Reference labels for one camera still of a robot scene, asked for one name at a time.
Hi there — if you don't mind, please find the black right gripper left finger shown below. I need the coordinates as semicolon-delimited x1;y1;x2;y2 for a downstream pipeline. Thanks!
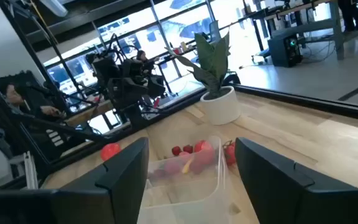
0;136;150;224

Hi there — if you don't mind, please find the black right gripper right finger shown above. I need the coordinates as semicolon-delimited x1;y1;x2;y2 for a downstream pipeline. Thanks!
234;136;358;224

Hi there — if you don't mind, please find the pink yellow peach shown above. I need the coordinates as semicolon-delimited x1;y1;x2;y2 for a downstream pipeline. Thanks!
163;159;181;175

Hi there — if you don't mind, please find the red apple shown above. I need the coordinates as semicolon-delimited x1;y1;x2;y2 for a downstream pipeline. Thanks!
190;139;216;175

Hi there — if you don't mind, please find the yellow banana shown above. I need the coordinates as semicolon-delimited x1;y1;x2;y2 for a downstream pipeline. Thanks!
181;157;195;175

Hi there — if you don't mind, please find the clear plastic tupperware container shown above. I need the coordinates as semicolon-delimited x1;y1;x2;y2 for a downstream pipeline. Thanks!
137;135;233;224

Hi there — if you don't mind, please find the distant seated person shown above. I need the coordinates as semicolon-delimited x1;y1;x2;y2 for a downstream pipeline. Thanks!
136;49;155;74

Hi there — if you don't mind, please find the wooden desk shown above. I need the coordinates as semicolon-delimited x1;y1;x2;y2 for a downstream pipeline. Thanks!
63;99;115;128

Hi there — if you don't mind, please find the snake plant in white pot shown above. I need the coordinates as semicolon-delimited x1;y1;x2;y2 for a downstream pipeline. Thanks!
165;30;242;126

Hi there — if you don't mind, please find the white tube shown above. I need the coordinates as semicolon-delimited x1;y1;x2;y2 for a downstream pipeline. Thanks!
39;0;70;18

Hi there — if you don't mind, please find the black computer tower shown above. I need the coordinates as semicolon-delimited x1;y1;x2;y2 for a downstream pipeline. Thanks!
267;32;304;68

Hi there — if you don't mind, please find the grey workbench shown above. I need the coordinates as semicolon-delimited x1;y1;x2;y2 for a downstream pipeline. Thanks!
264;0;358;62

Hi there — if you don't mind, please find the standing person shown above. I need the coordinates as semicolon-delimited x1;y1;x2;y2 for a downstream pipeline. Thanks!
337;0;358;32

